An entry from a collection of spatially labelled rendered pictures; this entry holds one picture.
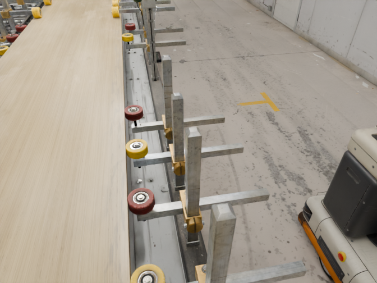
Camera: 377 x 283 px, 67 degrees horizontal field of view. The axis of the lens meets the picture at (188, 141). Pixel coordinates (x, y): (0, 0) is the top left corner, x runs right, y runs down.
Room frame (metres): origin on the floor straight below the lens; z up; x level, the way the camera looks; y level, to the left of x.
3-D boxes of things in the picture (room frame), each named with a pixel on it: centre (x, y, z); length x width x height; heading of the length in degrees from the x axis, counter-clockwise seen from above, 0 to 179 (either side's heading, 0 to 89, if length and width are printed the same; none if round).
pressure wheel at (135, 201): (0.56, 0.14, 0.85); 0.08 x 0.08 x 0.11
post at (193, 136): (0.55, -0.01, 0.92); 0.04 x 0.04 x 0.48; 11
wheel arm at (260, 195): (0.60, -0.05, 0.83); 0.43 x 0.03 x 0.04; 101
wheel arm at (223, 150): (0.84, 0.00, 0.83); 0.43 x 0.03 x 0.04; 101
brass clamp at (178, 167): (0.82, 0.04, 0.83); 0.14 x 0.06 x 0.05; 11
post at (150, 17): (1.76, 0.23, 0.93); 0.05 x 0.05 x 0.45; 11
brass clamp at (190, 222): (0.57, -0.01, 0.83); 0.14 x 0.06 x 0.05; 11
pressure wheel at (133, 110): (1.05, 0.24, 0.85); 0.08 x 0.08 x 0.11
